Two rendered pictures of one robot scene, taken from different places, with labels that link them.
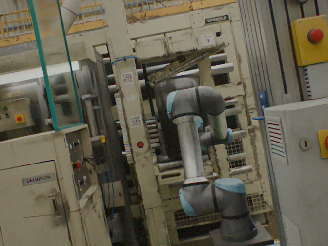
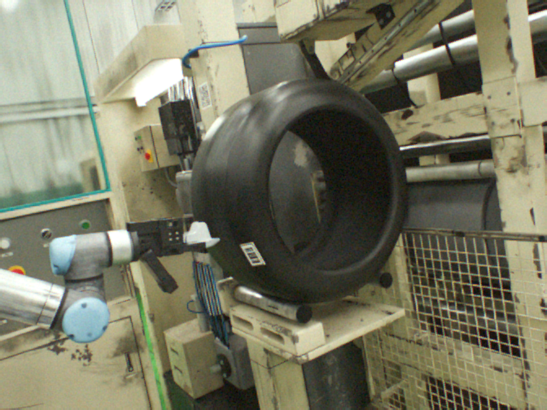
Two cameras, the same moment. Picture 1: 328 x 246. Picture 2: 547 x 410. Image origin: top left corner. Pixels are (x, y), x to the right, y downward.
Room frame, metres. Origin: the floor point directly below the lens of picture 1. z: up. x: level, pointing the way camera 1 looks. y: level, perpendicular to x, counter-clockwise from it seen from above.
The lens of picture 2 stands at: (1.81, -1.20, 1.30)
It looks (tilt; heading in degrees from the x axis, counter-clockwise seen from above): 6 degrees down; 60
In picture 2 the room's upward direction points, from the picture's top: 11 degrees counter-clockwise
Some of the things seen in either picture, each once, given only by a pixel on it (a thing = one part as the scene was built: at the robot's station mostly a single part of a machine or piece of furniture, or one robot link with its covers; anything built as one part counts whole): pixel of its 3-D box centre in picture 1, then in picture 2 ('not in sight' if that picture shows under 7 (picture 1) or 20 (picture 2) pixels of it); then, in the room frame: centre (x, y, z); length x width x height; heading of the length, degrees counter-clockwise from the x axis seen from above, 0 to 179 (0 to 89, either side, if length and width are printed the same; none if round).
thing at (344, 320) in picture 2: (184, 173); (314, 320); (2.54, -0.07, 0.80); 0.37 x 0.36 x 0.02; 0
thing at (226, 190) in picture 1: (230, 195); not in sight; (1.47, -0.20, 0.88); 0.13 x 0.12 x 0.14; 80
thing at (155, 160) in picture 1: (156, 163); (276, 278); (2.54, 0.11, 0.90); 0.40 x 0.03 x 0.10; 0
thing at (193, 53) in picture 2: (124, 59); (214, 50); (2.52, 0.19, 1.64); 0.19 x 0.19 x 0.06; 0
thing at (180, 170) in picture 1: (184, 171); (272, 324); (2.40, -0.07, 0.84); 0.36 x 0.09 x 0.06; 90
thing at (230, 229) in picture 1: (236, 222); not in sight; (1.47, -0.21, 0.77); 0.15 x 0.15 x 0.10
